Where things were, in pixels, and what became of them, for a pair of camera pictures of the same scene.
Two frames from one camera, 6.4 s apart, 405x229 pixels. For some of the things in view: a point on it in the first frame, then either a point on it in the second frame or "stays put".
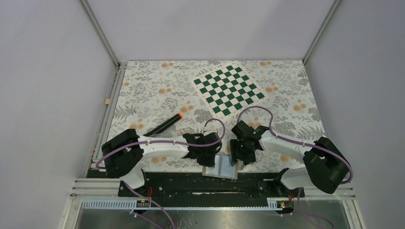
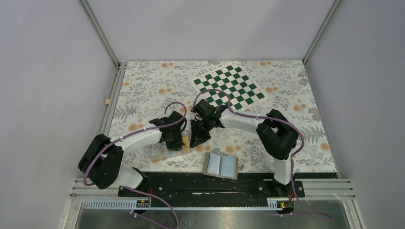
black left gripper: x=209 y=162 to x=177 y=146
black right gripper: x=234 y=145 to x=197 y=138
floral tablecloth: x=159 y=101 stays put
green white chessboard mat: x=228 y=89 stays put
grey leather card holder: x=223 y=168 stays put
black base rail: x=195 y=186 stays put
